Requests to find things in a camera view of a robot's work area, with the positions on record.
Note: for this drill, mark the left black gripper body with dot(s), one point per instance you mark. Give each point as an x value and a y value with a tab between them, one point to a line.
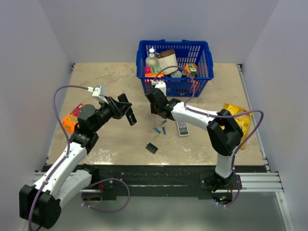
110	109

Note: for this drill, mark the blue plastic shopping basket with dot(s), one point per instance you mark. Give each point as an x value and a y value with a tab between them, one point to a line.
193	58

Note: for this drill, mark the orange pink candy box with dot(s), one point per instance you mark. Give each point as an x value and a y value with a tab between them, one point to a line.
70	120

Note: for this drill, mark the pink small box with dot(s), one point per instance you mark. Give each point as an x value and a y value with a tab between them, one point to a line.
147	69

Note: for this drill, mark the white brown paper bag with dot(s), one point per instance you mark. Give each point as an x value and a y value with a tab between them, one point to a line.
167	61

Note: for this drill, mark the yellow Lays chips bag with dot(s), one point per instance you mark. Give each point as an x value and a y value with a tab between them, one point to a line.
243	121

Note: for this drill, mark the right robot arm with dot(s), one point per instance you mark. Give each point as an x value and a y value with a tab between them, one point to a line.
224	133

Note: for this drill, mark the orange flat box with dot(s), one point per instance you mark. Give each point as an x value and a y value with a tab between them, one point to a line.
154	74

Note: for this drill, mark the white pump bottle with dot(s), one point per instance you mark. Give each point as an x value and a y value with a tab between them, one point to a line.
151	60

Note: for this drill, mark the black remote battery cover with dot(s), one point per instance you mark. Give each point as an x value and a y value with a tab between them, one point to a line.
151	148

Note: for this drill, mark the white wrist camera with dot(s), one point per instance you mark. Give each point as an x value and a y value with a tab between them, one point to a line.
160	85
98	93

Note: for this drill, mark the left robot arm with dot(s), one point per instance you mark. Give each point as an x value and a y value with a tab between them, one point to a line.
43	202

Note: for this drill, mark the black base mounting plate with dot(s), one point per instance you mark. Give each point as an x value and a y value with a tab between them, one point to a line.
165	181

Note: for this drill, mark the metal tin can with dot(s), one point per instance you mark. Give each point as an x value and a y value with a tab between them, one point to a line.
176	74

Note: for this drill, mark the black remote control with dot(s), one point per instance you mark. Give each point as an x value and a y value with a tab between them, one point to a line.
126	109

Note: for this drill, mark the green small packet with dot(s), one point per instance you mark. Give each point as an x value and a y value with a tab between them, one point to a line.
156	69

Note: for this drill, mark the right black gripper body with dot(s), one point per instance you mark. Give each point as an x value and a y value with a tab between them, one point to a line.
154	110

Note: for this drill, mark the white remote control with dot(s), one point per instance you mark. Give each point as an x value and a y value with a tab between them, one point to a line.
182	128

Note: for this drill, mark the orange green juice carton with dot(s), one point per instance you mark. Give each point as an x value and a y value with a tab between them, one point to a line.
190	69

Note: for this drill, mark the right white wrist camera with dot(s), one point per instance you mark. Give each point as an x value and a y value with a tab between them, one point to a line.
160	85

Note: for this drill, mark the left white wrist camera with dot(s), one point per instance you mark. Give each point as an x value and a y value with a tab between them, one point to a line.
98	93

